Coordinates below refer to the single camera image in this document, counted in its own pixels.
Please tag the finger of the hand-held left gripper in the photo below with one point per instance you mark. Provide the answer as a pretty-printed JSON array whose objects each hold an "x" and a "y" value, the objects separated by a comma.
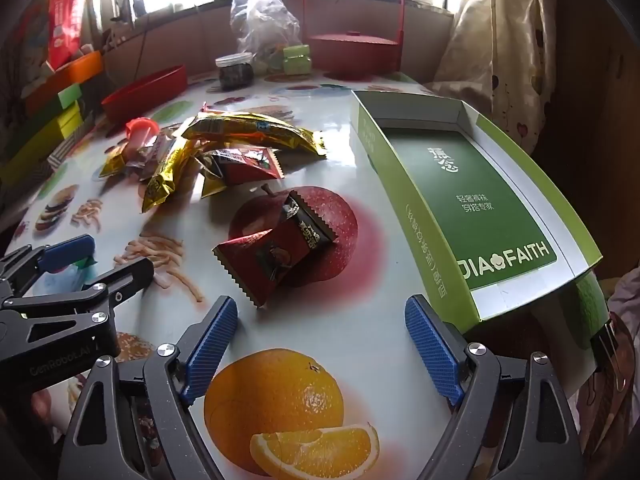
[
  {"x": 127, "y": 280},
  {"x": 67, "y": 251}
]

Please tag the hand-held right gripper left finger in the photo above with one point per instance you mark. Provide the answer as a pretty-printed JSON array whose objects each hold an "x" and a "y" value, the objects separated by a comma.
[{"x": 210, "y": 350}]

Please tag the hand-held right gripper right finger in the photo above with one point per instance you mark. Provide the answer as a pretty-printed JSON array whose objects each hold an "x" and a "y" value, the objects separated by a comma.
[{"x": 430, "y": 350}]

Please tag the red and black candy packet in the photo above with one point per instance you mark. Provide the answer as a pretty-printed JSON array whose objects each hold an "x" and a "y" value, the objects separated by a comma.
[{"x": 250, "y": 265}]

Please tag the long gold snack bar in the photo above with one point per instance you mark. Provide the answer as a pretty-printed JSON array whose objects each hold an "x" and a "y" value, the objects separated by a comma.
[
  {"x": 162, "y": 180},
  {"x": 250, "y": 130}
]

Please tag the red jelly cup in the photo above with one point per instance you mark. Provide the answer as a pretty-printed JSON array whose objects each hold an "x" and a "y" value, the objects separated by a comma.
[{"x": 140, "y": 127}]

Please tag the red snack packet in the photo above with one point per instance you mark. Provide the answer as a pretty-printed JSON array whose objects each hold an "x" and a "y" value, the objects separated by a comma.
[{"x": 250, "y": 165}]

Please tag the green cardboard box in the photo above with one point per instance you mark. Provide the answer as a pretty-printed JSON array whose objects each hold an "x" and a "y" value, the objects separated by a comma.
[{"x": 475, "y": 185}]

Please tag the striped box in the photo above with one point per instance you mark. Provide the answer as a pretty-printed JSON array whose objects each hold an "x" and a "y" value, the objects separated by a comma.
[{"x": 67, "y": 149}]

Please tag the yellow-green box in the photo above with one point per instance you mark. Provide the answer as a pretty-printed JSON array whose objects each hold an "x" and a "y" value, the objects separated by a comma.
[{"x": 30, "y": 147}]

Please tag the dark green box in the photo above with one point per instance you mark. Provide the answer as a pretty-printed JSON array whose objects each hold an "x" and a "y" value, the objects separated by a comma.
[{"x": 67, "y": 96}]

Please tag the red round bowl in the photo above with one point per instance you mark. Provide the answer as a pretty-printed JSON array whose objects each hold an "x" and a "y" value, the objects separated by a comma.
[{"x": 145, "y": 92}]

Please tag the orange box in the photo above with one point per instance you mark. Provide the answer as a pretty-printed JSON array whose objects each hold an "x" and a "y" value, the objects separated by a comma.
[{"x": 75, "y": 70}]

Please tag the red snack bag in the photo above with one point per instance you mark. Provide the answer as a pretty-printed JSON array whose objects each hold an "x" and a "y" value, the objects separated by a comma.
[{"x": 67, "y": 20}]

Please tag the dark jar with lid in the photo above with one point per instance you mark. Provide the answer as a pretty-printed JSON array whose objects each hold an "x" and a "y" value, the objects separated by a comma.
[{"x": 235, "y": 74}]

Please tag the green jar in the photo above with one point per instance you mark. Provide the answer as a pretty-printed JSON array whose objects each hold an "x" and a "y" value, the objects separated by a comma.
[{"x": 297, "y": 59}]

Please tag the clear plastic bag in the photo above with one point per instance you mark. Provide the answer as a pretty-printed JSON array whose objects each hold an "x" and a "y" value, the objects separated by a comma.
[{"x": 262, "y": 25}]

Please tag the cream patterned curtain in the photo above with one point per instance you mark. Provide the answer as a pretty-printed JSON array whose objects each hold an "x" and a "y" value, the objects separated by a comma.
[{"x": 500, "y": 60}]

